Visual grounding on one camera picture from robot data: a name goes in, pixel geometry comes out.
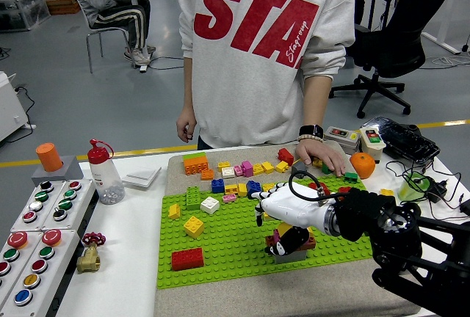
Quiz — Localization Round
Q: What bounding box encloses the person's left hand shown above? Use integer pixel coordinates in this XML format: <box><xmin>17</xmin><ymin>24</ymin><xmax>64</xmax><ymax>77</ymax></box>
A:
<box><xmin>294</xmin><ymin>139</ymin><xmax>347</xmax><ymax>178</ymax></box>

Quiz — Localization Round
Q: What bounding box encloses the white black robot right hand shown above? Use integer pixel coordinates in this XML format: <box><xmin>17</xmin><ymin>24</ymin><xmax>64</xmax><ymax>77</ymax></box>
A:
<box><xmin>250</xmin><ymin>181</ymin><xmax>333</xmax><ymax>256</ymax></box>

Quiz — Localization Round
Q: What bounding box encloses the person's right hand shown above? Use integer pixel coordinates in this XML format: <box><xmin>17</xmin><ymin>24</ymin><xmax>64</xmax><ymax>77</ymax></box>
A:
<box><xmin>176</xmin><ymin>106</ymin><xmax>198</xmax><ymax>145</ymax></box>

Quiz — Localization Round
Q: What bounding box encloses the green studded baseplate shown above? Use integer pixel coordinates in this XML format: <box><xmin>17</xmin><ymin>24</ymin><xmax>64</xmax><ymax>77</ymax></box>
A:
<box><xmin>156</xmin><ymin>176</ymin><xmax>375</xmax><ymax>291</ymax></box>

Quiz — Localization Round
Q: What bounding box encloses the large yellow square brick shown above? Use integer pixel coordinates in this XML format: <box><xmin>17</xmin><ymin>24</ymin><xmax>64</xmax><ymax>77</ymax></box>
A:
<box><xmin>183</xmin><ymin>216</ymin><xmax>205</xmax><ymax>239</ymax></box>

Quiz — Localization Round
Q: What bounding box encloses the grey button box two green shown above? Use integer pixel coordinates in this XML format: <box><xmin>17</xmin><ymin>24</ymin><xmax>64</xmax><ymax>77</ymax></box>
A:
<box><xmin>40</xmin><ymin>178</ymin><xmax>98</xmax><ymax>232</ymax></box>

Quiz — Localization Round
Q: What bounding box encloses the black wristwatch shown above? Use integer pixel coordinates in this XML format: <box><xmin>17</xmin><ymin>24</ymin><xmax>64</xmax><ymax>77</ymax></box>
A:
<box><xmin>297</xmin><ymin>124</ymin><xmax>325</xmax><ymax>140</ymax></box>

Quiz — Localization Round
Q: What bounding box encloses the long red brick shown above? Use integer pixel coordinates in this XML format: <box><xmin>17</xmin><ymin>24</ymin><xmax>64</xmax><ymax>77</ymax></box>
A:
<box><xmin>308</xmin><ymin>181</ymin><xmax>331</xmax><ymax>195</ymax></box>

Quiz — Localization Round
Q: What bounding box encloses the orange brick with green top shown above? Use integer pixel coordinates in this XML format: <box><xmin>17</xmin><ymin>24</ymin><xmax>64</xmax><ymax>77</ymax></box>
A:
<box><xmin>182</xmin><ymin>152</ymin><xmax>209</xmax><ymax>176</ymax></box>

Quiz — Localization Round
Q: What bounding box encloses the light grey base brick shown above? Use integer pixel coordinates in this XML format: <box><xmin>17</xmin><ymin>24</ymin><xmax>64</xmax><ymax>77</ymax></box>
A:
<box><xmin>273</xmin><ymin>249</ymin><xmax>308</xmax><ymax>265</ymax></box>

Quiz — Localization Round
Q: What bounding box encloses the orange fruit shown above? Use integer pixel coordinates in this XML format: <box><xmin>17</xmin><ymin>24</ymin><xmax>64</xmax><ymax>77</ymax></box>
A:
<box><xmin>349</xmin><ymin>152</ymin><xmax>377</xmax><ymax>180</ymax></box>

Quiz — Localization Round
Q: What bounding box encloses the tall green brick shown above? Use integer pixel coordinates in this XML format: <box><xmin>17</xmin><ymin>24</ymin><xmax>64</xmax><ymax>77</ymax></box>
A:
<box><xmin>185</xmin><ymin>186</ymin><xmax>202</xmax><ymax>211</ymax></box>

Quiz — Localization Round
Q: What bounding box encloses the white square brick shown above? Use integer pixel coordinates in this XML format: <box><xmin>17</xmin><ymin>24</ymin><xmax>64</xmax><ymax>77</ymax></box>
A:
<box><xmin>200</xmin><ymin>196</ymin><xmax>220</xmax><ymax>215</ymax></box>

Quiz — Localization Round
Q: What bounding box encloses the black handheld controller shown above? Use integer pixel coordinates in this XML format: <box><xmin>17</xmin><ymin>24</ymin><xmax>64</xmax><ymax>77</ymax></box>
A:
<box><xmin>361</xmin><ymin>116</ymin><xmax>441</xmax><ymax>166</ymax></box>

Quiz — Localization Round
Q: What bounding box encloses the grey-brown foam mat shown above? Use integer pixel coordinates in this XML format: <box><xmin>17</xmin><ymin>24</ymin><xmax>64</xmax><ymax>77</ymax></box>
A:
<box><xmin>153</xmin><ymin>139</ymin><xmax>427</xmax><ymax>317</ymax></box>

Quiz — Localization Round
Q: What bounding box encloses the clear squeeze bottle red cap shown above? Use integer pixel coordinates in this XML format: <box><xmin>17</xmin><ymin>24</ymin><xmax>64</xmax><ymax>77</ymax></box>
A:
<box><xmin>87</xmin><ymin>139</ymin><xmax>126</xmax><ymax>206</ymax></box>

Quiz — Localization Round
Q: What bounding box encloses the green plastic cup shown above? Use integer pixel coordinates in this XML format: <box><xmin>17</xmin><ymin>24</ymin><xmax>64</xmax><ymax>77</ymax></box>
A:
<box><xmin>398</xmin><ymin>172</ymin><xmax>430</xmax><ymax>205</ymax></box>

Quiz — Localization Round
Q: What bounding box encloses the large red brick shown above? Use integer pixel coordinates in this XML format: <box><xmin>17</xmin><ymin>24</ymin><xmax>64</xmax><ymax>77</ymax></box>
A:
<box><xmin>171</xmin><ymin>247</ymin><xmax>205</xmax><ymax>272</ymax></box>

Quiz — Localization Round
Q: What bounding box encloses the grey chair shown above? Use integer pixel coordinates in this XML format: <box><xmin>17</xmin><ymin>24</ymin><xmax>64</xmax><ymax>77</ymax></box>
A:
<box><xmin>75</xmin><ymin>0</ymin><xmax>137</xmax><ymax>75</ymax></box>

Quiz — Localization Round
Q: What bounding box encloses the grey block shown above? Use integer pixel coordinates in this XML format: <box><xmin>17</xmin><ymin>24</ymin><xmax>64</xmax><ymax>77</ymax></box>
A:
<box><xmin>31</xmin><ymin>155</ymin><xmax>84</xmax><ymax>187</ymax></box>

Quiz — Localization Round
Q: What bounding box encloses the black office chair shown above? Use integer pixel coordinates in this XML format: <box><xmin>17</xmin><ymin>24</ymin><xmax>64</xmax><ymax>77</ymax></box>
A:
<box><xmin>328</xmin><ymin>0</ymin><xmax>460</xmax><ymax>120</ymax></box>

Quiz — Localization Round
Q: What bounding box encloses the orange cylinder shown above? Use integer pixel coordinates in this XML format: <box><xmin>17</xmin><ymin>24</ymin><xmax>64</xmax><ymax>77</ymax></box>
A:
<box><xmin>35</xmin><ymin>142</ymin><xmax>64</xmax><ymax>173</ymax></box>

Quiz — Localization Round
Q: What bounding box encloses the brass valve red handwheel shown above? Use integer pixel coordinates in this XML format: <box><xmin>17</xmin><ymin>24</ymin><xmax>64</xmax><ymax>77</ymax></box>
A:
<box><xmin>76</xmin><ymin>231</ymin><xmax>106</xmax><ymax>274</ymax></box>

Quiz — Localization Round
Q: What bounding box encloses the wooden crate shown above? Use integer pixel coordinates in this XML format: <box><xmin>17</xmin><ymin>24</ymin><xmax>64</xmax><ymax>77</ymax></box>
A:
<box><xmin>44</xmin><ymin>0</ymin><xmax>82</xmax><ymax>16</ymax></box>

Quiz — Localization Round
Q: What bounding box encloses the grey button box silver button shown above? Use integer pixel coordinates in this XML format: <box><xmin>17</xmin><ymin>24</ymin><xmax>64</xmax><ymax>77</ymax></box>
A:
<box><xmin>10</xmin><ymin>180</ymin><xmax>67</xmax><ymax>233</ymax></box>

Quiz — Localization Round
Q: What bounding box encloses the white cabinet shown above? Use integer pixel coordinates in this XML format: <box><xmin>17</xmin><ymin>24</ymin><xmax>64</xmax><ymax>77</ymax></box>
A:
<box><xmin>0</xmin><ymin>70</ymin><xmax>37</xmax><ymax>142</ymax></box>

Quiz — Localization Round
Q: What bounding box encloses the clear storage box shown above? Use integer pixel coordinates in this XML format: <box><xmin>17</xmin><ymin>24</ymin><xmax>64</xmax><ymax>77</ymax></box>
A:
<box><xmin>0</xmin><ymin>0</ymin><xmax>51</xmax><ymax>33</ymax></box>

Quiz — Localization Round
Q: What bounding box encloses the long button box blue button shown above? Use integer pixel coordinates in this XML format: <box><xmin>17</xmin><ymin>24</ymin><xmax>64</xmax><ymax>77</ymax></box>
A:
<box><xmin>0</xmin><ymin>228</ymin><xmax>81</xmax><ymax>317</ymax></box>

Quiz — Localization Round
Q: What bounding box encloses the long grey button box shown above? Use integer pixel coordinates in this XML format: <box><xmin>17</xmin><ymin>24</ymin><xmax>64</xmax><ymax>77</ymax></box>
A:
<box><xmin>0</xmin><ymin>231</ymin><xmax>42</xmax><ymax>305</ymax></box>

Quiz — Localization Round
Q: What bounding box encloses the grey switch box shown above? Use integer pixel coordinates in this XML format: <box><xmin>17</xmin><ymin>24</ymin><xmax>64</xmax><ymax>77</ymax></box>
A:
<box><xmin>322</xmin><ymin>125</ymin><xmax>361</xmax><ymax>156</ymax></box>

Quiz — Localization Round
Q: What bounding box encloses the white switch box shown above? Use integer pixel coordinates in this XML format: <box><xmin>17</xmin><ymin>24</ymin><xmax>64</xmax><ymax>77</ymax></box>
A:
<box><xmin>358</xmin><ymin>126</ymin><xmax>387</xmax><ymax>164</ymax></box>

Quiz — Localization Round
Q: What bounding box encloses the white wall switch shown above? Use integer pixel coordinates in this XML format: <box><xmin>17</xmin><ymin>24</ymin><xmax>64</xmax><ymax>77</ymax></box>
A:
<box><xmin>120</xmin><ymin>165</ymin><xmax>162</xmax><ymax>189</ymax></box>

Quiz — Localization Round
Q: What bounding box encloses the black power adapter with cord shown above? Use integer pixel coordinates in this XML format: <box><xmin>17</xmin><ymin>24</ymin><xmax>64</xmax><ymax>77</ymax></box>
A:
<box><xmin>385</xmin><ymin>158</ymin><xmax>470</xmax><ymax>222</ymax></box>

